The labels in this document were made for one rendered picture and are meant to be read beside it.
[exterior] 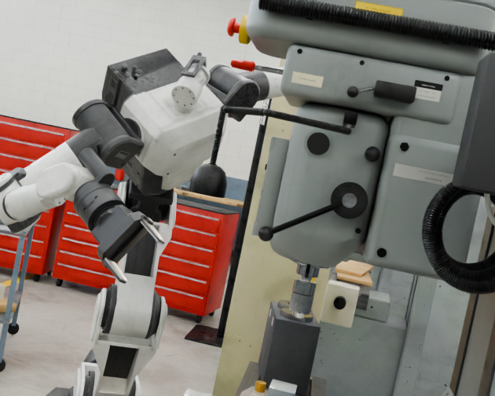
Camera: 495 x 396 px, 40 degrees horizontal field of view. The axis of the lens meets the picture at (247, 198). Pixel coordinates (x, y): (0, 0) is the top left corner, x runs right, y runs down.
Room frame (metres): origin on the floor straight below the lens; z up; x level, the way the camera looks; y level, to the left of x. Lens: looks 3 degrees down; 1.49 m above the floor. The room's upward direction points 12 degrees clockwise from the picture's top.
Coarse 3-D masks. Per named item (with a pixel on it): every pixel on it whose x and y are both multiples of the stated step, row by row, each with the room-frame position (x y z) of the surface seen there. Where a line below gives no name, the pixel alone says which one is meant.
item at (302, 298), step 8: (296, 288) 1.42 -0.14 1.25; (304, 288) 1.41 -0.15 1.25; (312, 288) 1.42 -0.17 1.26; (296, 296) 1.42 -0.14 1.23; (304, 296) 1.41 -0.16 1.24; (312, 296) 1.42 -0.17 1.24; (296, 304) 1.42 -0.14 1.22; (304, 304) 1.42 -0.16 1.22; (296, 312) 1.42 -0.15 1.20; (304, 312) 1.42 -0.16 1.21
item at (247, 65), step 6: (234, 60) 1.56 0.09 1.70; (240, 60) 1.56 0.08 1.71; (246, 60) 1.56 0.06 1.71; (234, 66) 1.56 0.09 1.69; (240, 66) 1.56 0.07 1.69; (246, 66) 1.55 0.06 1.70; (252, 66) 1.55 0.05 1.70; (258, 66) 1.55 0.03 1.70; (264, 66) 1.56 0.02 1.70; (270, 72) 1.56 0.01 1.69; (276, 72) 1.55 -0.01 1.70; (282, 72) 1.55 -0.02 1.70
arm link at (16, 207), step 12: (0, 192) 1.57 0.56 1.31; (12, 192) 1.54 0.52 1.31; (24, 192) 1.51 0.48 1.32; (0, 204) 1.55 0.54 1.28; (12, 204) 1.52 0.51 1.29; (24, 204) 1.51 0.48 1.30; (36, 204) 1.50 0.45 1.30; (0, 216) 1.56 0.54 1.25; (12, 216) 1.54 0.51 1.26; (24, 216) 1.53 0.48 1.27; (36, 216) 1.62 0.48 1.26; (12, 228) 1.59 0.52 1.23; (24, 228) 1.58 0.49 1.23
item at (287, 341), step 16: (272, 304) 1.94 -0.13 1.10; (288, 304) 1.92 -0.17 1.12; (272, 320) 1.84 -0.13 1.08; (288, 320) 1.77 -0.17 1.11; (304, 320) 1.79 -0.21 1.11; (272, 336) 1.77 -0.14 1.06; (288, 336) 1.77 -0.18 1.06; (304, 336) 1.77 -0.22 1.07; (272, 352) 1.77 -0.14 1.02; (288, 352) 1.77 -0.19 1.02; (304, 352) 1.77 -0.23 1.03; (272, 368) 1.77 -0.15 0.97; (288, 368) 1.77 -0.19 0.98; (304, 368) 1.77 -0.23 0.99; (304, 384) 1.77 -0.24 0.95
